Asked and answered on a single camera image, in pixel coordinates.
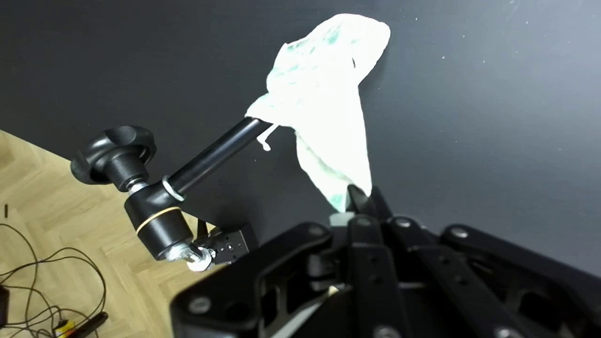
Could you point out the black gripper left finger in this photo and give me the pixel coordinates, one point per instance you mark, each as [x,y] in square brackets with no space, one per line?
[377,295]

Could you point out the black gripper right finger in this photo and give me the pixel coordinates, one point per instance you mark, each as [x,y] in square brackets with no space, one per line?
[465,301]

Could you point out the white cloth with green stains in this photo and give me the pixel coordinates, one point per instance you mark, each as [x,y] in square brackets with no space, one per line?
[315,88]

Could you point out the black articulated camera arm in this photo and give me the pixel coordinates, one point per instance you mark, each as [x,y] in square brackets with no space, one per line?
[119,156]

